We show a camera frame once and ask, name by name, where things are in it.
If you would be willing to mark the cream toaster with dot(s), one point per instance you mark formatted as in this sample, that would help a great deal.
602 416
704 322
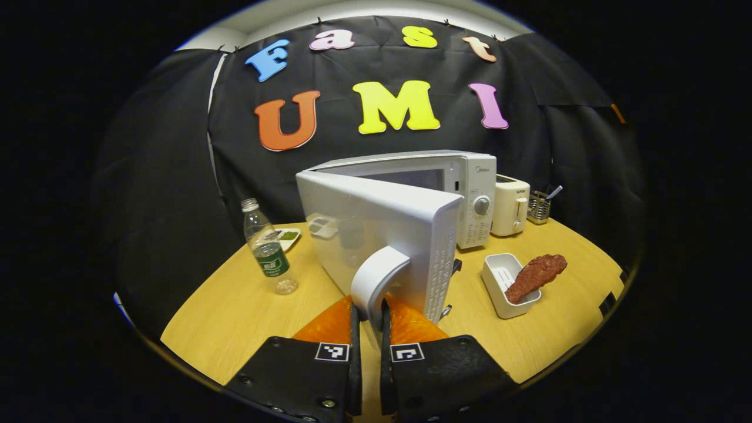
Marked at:
508 205

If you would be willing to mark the red-brown meat piece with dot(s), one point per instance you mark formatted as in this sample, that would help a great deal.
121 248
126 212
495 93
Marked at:
534 275

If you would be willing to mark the white microwave oven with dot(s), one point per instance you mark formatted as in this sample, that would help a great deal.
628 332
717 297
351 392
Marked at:
382 217

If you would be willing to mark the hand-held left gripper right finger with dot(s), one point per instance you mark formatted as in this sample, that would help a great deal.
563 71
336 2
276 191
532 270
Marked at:
385 376

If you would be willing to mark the metal mesh utensil holder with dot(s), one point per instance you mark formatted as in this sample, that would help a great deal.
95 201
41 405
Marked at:
537 210

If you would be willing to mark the white dish with green food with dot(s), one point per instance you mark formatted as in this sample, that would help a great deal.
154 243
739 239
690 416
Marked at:
288 236

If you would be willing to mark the clear plastic water bottle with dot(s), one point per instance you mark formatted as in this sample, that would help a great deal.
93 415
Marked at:
267 252

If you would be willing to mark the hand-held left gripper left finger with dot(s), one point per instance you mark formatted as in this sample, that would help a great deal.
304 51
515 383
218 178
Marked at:
356 376

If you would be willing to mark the white rectangular tray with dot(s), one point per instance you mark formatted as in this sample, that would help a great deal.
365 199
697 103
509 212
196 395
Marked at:
496 282

